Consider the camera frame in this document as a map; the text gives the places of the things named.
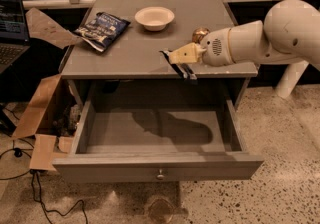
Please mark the grey cabinet table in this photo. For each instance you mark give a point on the grey cabinet table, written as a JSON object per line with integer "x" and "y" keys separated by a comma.
{"x": 136, "y": 62}

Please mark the blue rxbar blueberry wrapper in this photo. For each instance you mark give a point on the blue rxbar blueberry wrapper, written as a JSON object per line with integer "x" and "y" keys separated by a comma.
{"x": 183, "y": 70}

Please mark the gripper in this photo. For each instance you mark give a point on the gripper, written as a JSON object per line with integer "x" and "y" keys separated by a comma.
{"x": 214, "y": 49}

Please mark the grey open top drawer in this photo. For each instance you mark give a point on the grey open top drawer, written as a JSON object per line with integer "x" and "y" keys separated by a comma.
{"x": 118, "y": 143}

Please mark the gold soda can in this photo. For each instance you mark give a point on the gold soda can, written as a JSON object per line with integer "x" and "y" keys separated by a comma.
{"x": 199, "y": 34}

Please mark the brown cardboard box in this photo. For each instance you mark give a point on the brown cardboard box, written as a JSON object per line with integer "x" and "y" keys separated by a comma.
{"x": 49, "y": 99}

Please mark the open laptop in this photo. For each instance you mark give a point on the open laptop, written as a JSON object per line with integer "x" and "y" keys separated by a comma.
{"x": 14, "y": 34}

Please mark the blue chip bag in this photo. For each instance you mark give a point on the blue chip bag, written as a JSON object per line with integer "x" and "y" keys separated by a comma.
{"x": 102, "y": 31}

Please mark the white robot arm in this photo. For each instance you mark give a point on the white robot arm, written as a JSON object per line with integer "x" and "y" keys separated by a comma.
{"x": 289, "y": 34}

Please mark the metal drawer knob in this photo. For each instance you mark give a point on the metal drawer knob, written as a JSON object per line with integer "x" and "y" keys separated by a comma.
{"x": 160, "y": 176}

